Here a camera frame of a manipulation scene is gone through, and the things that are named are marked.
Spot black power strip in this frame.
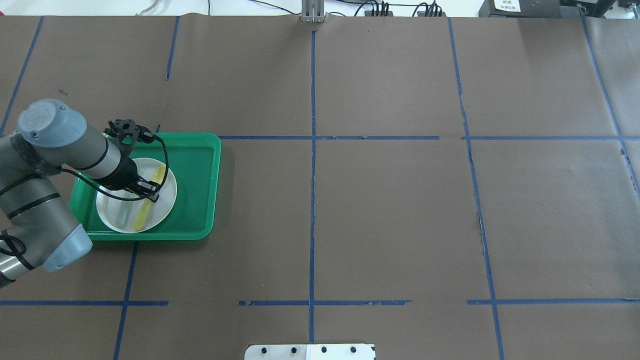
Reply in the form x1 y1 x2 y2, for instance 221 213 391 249
354 0 447 18

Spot green plastic tray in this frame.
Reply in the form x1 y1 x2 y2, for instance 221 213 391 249
70 132 222 241

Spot black equipment box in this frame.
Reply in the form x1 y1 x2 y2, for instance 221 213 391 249
478 0 640 19

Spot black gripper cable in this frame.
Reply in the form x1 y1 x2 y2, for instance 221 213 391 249
56 131 170 202

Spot grey aluminium post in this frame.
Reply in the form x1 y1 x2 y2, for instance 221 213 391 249
300 0 327 24

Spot white round plate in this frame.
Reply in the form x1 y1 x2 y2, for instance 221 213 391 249
96 157 178 234

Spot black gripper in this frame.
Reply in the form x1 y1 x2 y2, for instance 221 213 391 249
103 158 162 203

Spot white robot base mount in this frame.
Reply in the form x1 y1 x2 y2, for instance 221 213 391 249
244 343 377 360

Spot yellow plastic spoon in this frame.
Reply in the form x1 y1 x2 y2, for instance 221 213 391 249
132 165 166 232

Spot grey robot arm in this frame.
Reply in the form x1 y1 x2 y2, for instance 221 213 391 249
0 99 165 288

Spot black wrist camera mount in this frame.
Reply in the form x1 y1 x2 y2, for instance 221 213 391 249
103 119 155 154

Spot grey-green plastic fork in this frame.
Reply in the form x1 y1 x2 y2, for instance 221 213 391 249
114 202 131 228

